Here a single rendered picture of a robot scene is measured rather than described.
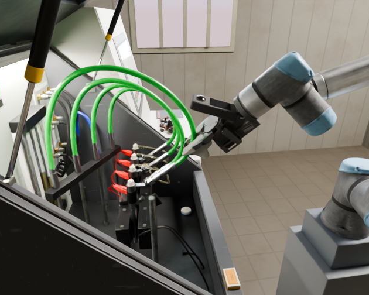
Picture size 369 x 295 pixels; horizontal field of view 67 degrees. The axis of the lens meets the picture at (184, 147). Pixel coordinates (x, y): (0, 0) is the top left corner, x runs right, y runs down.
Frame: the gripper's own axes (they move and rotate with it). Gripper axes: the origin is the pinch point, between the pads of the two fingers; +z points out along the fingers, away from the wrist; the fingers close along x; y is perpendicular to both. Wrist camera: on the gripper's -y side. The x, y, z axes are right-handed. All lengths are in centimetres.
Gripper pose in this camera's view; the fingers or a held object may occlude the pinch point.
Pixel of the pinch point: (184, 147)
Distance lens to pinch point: 75.7
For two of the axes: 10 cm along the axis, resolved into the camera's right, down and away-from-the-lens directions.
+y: 7.4, 5.8, 3.6
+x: 0.9, -6.1, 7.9
